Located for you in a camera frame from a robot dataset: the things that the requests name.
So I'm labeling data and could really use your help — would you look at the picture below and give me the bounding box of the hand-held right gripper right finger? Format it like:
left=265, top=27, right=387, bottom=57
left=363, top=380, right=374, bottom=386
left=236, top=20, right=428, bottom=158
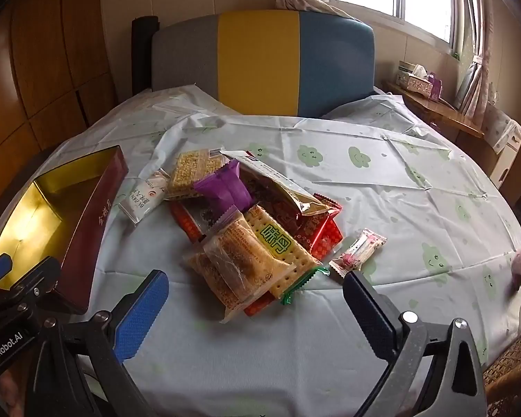
left=343, top=271, right=489, bottom=417

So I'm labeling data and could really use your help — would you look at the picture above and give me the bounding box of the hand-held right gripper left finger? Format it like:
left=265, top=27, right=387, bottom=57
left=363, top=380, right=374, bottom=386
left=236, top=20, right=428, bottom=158
left=35, top=269, right=192, bottom=417

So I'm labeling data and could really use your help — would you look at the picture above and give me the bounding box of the gold tin box maroon outside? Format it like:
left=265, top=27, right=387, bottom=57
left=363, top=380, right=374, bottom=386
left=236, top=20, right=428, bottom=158
left=0, top=145, right=126, bottom=316

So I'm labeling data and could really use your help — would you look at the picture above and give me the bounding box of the small pink white candy packet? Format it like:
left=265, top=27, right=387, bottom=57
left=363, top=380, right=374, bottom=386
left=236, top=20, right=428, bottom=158
left=329, top=228, right=388, bottom=278

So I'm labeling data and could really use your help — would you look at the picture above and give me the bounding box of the clear packet of orange biscuits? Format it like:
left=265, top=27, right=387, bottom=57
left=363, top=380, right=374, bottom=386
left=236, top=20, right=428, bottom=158
left=183, top=252, right=255, bottom=324

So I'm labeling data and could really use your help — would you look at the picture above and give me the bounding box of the red candy packet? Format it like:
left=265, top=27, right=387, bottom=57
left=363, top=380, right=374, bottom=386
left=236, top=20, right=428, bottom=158
left=304, top=193, right=344, bottom=227
left=297, top=217, right=345, bottom=265

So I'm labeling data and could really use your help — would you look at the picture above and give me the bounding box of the large red orange patterned packet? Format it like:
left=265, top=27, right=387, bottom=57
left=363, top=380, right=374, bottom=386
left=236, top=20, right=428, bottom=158
left=169, top=200, right=281, bottom=318

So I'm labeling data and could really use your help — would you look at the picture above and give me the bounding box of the cracker packet green label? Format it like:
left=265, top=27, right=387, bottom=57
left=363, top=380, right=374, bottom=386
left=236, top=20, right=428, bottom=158
left=243, top=204, right=331, bottom=307

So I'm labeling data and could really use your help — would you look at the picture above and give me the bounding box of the clear packet of pale biscuits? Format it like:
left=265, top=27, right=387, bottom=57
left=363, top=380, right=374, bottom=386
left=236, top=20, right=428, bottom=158
left=203, top=206, right=284, bottom=298

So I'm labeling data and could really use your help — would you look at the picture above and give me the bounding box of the white snack packet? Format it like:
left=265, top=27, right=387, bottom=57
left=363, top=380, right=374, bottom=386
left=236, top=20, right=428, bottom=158
left=117, top=169, right=171, bottom=226

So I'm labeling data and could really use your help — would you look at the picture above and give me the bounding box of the large tan snack packet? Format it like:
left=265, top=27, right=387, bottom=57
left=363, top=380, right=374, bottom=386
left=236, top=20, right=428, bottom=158
left=219, top=150, right=331, bottom=218

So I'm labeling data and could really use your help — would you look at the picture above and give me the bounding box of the clear peanut brittle packet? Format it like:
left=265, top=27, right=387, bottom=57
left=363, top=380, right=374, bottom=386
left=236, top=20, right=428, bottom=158
left=167, top=148, right=226, bottom=201

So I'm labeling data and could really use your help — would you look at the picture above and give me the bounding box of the purple snack packet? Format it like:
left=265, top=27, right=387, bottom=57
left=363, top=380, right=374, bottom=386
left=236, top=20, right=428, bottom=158
left=193, top=159, right=255, bottom=211

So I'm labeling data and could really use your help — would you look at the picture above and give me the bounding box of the cloud print tablecloth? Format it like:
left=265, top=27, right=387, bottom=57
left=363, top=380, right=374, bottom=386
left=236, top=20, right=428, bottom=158
left=2, top=84, right=521, bottom=417

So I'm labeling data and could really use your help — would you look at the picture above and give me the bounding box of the woven rattan chair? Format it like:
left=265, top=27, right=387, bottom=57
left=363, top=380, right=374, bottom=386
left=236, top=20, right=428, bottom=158
left=482, top=334, right=521, bottom=409

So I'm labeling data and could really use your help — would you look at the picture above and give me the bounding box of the wooden side table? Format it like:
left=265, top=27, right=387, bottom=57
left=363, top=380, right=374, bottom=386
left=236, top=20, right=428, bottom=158
left=382, top=80, right=487, bottom=140

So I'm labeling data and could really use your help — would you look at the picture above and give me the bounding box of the white paper bag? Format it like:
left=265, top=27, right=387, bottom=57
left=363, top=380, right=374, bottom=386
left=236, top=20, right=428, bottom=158
left=486, top=108, right=521, bottom=187

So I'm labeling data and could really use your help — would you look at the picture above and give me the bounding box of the purple box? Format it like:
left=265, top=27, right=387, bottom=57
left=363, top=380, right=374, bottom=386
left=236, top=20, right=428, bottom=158
left=428, top=73, right=444, bottom=101

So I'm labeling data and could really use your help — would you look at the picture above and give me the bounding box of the patterned tissue box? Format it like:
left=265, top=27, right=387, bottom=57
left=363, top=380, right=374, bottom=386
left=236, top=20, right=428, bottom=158
left=406, top=65, right=431, bottom=96

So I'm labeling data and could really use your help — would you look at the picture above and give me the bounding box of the green white box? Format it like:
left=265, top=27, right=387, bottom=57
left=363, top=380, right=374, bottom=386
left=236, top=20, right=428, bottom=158
left=397, top=61, right=417, bottom=83

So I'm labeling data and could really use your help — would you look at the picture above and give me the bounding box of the floral curtain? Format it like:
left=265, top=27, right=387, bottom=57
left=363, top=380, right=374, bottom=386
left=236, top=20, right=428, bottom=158
left=454, top=0, right=504, bottom=118

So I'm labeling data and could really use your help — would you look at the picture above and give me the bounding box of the grey yellow blue headboard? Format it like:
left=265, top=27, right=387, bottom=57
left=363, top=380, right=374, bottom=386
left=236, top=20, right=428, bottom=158
left=151, top=10, right=376, bottom=118

